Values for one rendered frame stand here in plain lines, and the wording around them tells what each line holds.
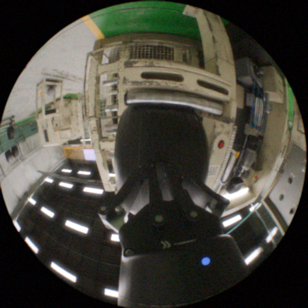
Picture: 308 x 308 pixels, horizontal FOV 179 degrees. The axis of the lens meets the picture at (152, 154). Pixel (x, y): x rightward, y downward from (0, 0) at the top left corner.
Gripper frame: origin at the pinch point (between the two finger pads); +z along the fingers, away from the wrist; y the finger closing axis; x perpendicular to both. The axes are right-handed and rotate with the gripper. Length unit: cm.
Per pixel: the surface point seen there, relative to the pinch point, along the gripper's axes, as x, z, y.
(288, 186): -9, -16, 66
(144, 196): -10.6, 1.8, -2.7
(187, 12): 106, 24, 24
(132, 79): 19.8, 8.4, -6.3
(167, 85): 18.4, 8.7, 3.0
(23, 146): -48, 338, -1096
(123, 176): -5.4, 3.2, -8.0
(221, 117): 12.2, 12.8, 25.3
